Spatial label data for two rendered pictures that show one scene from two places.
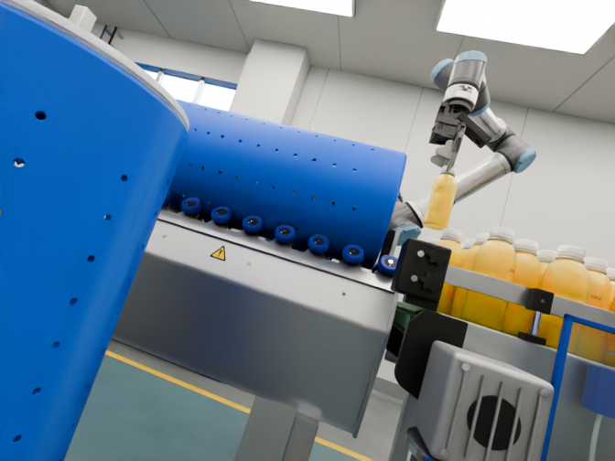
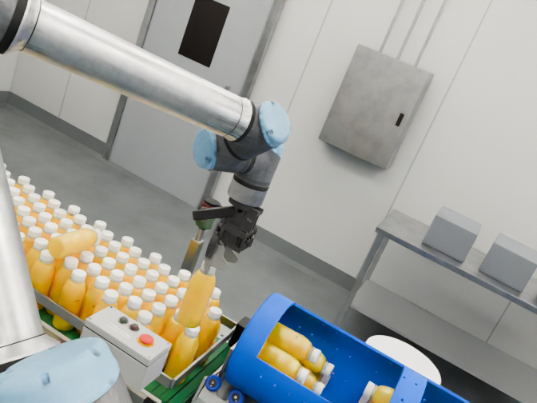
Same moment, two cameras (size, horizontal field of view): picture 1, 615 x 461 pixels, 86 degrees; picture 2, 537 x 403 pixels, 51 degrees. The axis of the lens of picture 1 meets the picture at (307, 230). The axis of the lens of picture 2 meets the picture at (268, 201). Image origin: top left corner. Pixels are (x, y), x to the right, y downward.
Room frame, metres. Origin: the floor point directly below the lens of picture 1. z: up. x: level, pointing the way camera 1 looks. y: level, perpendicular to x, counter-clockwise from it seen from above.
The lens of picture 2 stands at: (2.18, -0.12, 1.93)
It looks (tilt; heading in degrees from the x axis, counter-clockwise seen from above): 18 degrees down; 186
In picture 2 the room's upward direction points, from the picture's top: 22 degrees clockwise
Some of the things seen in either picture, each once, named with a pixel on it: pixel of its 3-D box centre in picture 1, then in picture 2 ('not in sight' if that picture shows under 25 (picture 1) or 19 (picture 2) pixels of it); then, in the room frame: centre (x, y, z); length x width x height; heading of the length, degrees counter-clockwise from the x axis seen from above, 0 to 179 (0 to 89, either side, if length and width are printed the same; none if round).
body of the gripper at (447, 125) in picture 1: (450, 124); (237, 223); (0.90, -0.31, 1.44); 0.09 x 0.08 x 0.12; 80
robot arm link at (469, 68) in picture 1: (467, 76); (258, 159); (0.90, -0.32, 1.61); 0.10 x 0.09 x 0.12; 142
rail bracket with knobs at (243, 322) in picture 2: (418, 274); (244, 337); (0.55, -0.20, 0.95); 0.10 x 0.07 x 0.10; 170
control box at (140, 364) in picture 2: not in sight; (124, 346); (1.00, -0.45, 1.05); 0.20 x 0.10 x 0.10; 80
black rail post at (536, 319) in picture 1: (536, 316); not in sight; (0.50, -0.37, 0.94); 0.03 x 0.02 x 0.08; 80
